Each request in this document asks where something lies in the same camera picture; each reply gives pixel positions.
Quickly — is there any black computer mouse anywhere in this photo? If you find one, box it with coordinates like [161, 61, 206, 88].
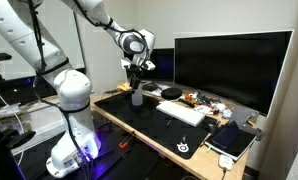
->
[202, 117, 219, 133]

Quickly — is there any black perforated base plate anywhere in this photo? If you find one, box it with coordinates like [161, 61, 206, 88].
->
[18, 113, 163, 180]

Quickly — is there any black desk mat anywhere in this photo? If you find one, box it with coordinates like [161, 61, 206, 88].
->
[93, 93, 211, 160]

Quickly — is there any white spray bottle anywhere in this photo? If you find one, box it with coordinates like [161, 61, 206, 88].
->
[131, 82, 144, 107]

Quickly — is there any orange handled clamp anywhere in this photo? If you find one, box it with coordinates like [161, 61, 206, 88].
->
[118, 130, 136, 150]

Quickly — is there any small orange gadget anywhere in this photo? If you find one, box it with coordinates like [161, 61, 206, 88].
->
[183, 93, 199, 104]

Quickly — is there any grey metal stand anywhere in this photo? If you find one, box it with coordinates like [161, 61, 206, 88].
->
[229, 104, 265, 141]

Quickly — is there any dark smartphone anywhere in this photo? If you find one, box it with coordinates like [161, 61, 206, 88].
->
[211, 120, 241, 149]

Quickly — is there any white charger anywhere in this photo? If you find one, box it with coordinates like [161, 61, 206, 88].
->
[218, 154, 234, 172]

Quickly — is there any white paper stack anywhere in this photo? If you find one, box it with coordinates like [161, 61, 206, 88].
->
[141, 81, 172, 98]

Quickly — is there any black notebook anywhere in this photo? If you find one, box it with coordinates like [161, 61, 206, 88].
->
[203, 124, 257, 162]

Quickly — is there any wide black computer monitor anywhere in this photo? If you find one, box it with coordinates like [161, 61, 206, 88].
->
[173, 30, 294, 117]

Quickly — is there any small black computer monitor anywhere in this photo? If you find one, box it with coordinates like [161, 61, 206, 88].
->
[123, 48, 176, 83]

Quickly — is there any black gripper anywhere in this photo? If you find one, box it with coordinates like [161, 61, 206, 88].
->
[126, 63, 145, 90]

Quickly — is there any white printed packet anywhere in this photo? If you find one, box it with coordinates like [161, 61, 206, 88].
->
[194, 104, 213, 116]

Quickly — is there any white keyboard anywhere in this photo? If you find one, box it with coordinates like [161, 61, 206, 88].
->
[155, 100, 206, 128]

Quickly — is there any white crumpled tissue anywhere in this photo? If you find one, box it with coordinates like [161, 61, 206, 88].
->
[212, 102, 227, 113]

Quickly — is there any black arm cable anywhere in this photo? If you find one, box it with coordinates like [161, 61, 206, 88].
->
[26, 0, 151, 180]

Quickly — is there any black glossy panel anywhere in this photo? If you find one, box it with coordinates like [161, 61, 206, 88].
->
[0, 73, 57, 113]

